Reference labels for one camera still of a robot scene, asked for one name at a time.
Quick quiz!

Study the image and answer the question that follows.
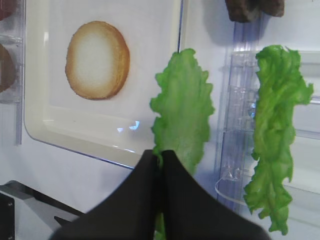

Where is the red tomato slice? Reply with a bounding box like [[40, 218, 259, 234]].
[[0, 0, 18, 21]]

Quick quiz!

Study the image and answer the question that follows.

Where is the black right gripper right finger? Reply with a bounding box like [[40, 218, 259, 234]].
[[161, 150, 270, 240]]

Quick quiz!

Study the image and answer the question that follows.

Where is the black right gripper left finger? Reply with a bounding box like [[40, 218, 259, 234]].
[[51, 150, 162, 240]]

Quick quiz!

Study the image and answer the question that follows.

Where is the brown meat patty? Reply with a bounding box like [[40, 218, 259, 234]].
[[259, 0, 285, 17], [225, 0, 260, 23]]

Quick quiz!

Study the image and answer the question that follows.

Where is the clear acrylic left rack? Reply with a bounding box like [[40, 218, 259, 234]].
[[0, 0, 26, 148]]

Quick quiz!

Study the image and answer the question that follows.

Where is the green lettuce leaf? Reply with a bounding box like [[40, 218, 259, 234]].
[[149, 48, 216, 240], [243, 45, 314, 236]]

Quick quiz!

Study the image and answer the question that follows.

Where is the clear acrylic right rack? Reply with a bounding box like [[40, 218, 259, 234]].
[[215, 17, 320, 215]]

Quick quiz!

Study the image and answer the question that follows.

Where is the round toasted bun slice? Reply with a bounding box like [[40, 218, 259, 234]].
[[65, 21, 130, 100]]

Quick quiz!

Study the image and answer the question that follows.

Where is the clear acrylic rack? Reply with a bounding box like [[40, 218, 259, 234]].
[[215, 17, 320, 215], [0, 0, 26, 148]]

